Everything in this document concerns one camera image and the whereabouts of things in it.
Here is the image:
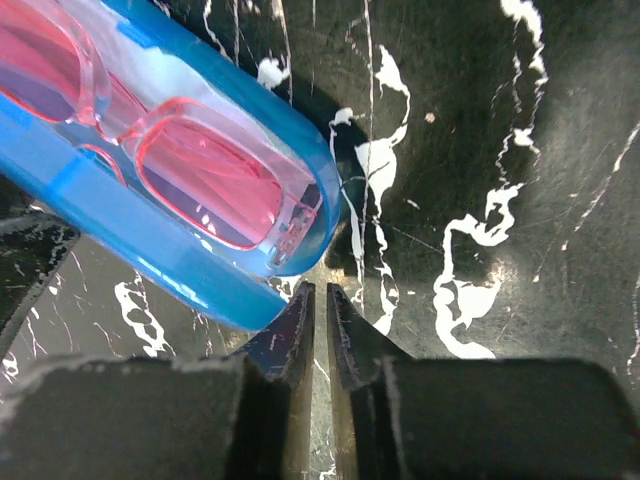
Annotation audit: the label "light blue cleaning cloth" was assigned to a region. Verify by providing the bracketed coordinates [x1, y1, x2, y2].
[94, 29, 259, 133]

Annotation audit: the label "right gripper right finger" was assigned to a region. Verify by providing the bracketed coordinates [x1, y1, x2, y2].
[326, 284, 639, 479]

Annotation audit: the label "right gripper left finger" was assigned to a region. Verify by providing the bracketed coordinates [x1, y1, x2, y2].
[1, 282, 315, 479]

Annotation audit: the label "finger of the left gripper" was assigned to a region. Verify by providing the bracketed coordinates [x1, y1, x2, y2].
[0, 177, 80, 350]

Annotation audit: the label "blue glasses case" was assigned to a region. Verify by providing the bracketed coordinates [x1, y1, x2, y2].
[0, 0, 344, 332]

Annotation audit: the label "red frame sunglasses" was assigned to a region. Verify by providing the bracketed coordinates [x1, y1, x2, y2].
[0, 0, 325, 269]

